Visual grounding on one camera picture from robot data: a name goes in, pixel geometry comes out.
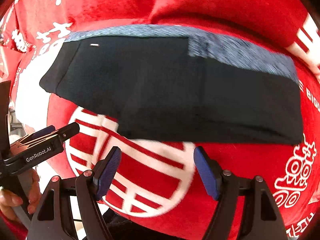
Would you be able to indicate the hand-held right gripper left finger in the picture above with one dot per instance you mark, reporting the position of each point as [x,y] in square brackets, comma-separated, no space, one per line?
[110,170]

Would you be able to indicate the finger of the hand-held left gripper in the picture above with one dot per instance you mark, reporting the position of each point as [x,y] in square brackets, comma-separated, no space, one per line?
[70,130]
[40,131]

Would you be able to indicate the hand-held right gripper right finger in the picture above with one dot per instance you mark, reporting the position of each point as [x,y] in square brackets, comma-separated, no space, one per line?
[205,173]

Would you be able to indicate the black pants with blue trim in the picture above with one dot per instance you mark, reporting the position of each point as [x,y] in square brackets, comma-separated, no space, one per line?
[162,92]

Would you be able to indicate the person's left hand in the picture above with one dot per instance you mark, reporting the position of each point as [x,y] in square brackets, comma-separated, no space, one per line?
[10,201]

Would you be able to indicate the red pillow with white print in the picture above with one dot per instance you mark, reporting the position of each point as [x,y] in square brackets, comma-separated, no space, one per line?
[306,45]

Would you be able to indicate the red printed blanket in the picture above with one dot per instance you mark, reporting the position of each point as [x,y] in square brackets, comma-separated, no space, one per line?
[175,2]

